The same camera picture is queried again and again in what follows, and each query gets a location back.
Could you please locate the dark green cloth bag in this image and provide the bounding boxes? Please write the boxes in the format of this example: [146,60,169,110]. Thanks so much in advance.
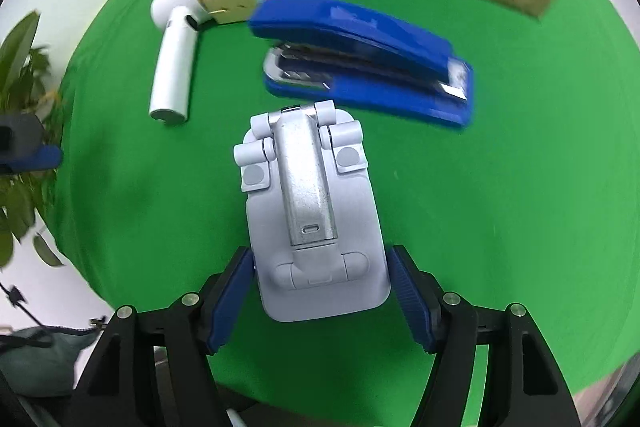
[0,327,96,398]

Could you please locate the green table cloth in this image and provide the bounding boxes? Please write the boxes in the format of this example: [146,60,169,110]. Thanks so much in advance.
[52,0,640,427]

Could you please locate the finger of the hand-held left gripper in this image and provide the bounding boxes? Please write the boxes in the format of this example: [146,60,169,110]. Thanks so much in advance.
[0,113,63,175]

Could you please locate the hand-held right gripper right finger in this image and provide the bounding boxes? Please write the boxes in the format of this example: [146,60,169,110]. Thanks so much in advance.
[390,244,583,427]

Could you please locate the white handheld fan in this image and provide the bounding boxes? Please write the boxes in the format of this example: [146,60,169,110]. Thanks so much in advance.
[149,0,211,124]

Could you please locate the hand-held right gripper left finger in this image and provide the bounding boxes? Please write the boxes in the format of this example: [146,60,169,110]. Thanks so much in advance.
[65,247,256,427]

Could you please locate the black cable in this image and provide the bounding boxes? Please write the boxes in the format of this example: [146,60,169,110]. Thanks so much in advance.
[0,282,108,338]

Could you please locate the blue stapler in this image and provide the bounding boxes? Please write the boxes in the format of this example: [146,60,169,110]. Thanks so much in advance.
[248,0,475,130]

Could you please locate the white folding phone stand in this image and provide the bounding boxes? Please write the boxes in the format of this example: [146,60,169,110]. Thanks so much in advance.
[232,99,392,323]

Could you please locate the green leafy plant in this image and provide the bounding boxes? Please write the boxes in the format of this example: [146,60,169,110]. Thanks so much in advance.
[0,9,76,268]

